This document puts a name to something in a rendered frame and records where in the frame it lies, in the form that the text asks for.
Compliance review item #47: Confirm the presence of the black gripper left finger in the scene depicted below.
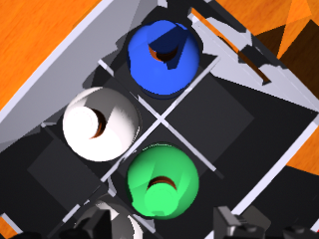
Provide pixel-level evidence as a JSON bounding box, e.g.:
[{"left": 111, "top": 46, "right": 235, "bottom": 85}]
[{"left": 9, "top": 209, "right": 113, "bottom": 239}]

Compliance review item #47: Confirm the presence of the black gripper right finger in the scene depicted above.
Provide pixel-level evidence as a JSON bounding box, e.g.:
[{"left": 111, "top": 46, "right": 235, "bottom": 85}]
[{"left": 213, "top": 206, "right": 319, "bottom": 239}]

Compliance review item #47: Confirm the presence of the green bottle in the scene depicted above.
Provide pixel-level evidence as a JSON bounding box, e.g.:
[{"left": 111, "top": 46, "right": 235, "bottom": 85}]
[{"left": 125, "top": 141, "right": 199, "bottom": 220}]

